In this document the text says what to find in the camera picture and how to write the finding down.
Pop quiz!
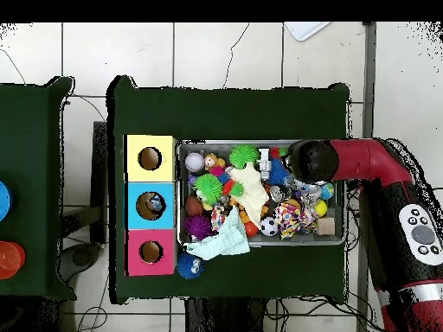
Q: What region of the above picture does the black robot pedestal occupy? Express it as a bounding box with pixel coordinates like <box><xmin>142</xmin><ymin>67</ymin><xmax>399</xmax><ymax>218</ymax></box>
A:
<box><xmin>186</xmin><ymin>296</ymin><xmax>267</xmax><ymax>332</ymax></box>

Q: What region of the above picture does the mint green cloth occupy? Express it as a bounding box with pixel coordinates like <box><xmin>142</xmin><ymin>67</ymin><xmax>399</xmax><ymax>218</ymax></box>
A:
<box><xmin>185</xmin><ymin>206</ymin><xmax>251</xmax><ymax>261</ymax></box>

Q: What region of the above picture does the wooden cube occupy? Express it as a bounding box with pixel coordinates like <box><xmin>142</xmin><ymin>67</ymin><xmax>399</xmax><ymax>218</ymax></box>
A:
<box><xmin>317</xmin><ymin>216</ymin><xmax>336</xmax><ymax>237</ymax></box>

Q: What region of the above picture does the red plastic cup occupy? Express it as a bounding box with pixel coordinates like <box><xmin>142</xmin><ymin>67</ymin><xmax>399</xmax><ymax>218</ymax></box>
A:
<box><xmin>15</xmin><ymin>241</ymin><xmax>27</xmax><ymax>271</ymax></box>

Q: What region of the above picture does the large green spiky ball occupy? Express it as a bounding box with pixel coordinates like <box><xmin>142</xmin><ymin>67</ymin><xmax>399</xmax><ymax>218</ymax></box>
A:
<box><xmin>192</xmin><ymin>173</ymin><xmax>224</xmax><ymax>206</ymax></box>

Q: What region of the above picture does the silver mesh bin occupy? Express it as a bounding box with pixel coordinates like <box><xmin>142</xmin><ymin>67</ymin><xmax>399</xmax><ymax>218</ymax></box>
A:
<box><xmin>175</xmin><ymin>138</ymin><xmax>348</xmax><ymax>248</ymax></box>

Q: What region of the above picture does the purple spiky ball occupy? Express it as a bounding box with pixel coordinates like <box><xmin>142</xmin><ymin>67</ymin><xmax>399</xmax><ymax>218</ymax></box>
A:
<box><xmin>182</xmin><ymin>214</ymin><xmax>215</xmax><ymax>242</ymax></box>

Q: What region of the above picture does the small soccer ball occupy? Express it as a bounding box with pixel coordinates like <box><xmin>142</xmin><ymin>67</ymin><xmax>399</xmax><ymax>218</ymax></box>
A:
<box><xmin>260</xmin><ymin>216</ymin><xmax>280</xmax><ymax>237</ymax></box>

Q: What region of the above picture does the blue spiky ball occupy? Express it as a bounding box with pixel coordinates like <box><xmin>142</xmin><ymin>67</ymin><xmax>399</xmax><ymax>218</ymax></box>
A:
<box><xmin>267</xmin><ymin>156</ymin><xmax>292</xmax><ymax>186</ymax></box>
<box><xmin>176</xmin><ymin>250</ymin><xmax>206</xmax><ymax>280</ymax></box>

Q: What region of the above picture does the white baseball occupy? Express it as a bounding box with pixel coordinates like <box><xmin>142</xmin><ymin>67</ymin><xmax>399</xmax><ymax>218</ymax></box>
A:
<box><xmin>183</xmin><ymin>151</ymin><xmax>205</xmax><ymax>173</ymax></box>

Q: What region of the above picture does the white tray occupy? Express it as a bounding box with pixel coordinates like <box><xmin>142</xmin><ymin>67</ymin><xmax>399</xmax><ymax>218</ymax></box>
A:
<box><xmin>283</xmin><ymin>22</ymin><xmax>331</xmax><ymax>42</ymax></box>

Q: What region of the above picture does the dark green tablecloth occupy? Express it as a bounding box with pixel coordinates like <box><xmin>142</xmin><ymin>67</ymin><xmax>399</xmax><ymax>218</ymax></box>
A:
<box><xmin>106</xmin><ymin>74</ymin><xmax>350</xmax><ymax>305</ymax></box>
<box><xmin>0</xmin><ymin>76</ymin><xmax>77</xmax><ymax>301</ymax></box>

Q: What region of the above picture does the orange plastic cup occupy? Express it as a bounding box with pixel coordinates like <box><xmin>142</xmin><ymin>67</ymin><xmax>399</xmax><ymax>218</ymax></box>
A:
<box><xmin>0</xmin><ymin>240</ymin><xmax>22</xmax><ymax>280</ymax></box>

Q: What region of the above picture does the cream cloth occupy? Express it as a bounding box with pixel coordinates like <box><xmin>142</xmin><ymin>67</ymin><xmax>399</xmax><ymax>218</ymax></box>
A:
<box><xmin>228</xmin><ymin>162</ymin><xmax>270</xmax><ymax>228</ymax></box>

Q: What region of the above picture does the silver toy robot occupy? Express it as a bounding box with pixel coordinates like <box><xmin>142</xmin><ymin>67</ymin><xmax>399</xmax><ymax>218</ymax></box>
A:
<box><xmin>257</xmin><ymin>147</ymin><xmax>273</xmax><ymax>181</ymax></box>

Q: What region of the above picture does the blue round disc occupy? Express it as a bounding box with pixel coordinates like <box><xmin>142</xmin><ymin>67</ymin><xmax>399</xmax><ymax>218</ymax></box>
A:
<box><xmin>0</xmin><ymin>180</ymin><xmax>14</xmax><ymax>222</ymax></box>

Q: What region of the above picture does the wooden box with three holes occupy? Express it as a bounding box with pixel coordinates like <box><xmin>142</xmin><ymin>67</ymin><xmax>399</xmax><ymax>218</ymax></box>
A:
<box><xmin>123</xmin><ymin>134</ymin><xmax>179</xmax><ymax>277</ymax></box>

